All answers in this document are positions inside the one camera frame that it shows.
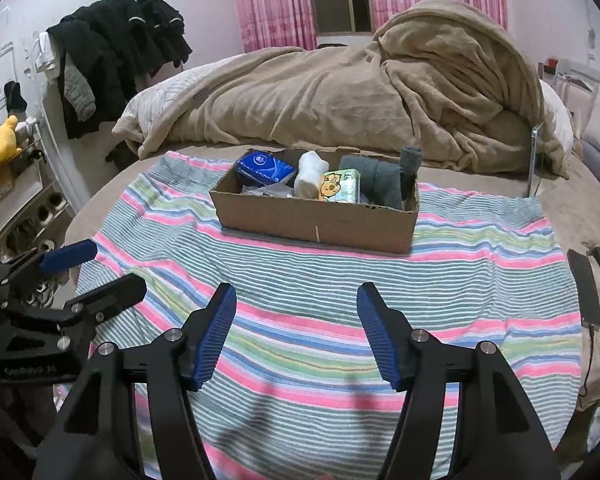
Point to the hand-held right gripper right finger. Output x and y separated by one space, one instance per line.
380 340

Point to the black charger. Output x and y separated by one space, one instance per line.
599 257

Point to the clear plastic bag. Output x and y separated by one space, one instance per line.
272 190

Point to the narrow pink curtain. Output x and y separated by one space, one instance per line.
272 5

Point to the striped pastel cloth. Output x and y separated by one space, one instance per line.
305 280

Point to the hanging white garment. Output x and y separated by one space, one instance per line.
47 55

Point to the white striped pillow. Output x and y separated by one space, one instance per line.
155 100

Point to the dark grey dotted socks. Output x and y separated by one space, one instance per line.
411 160

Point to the black phone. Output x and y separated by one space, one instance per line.
585 290

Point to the yellow plush toy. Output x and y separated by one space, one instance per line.
0 142

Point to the beige fleece blanket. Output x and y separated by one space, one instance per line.
330 100

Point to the white shoe rack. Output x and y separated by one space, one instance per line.
30 210

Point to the cardboard box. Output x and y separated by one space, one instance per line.
305 220

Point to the blue tissue pack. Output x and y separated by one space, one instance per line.
265 167

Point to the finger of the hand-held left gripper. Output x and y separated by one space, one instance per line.
70 255
115 292

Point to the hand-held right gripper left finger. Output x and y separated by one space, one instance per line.
212 340

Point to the light grey sock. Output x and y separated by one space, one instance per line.
375 180

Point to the hanging black clothes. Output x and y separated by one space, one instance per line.
125 45

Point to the small red object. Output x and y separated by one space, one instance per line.
550 66

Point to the white socks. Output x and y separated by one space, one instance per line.
310 172

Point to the dark cloth on sill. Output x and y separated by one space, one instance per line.
332 45

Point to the hanging grey garment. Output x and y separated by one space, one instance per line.
80 90

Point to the cartoon printed tissue pack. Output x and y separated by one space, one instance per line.
337 187

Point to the black cloth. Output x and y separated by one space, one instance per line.
117 155

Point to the metal bed frame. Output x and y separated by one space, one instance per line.
534 160

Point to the bed with brown sheet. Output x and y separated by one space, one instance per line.
570 220

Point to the hanging black sock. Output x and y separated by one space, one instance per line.
15 97

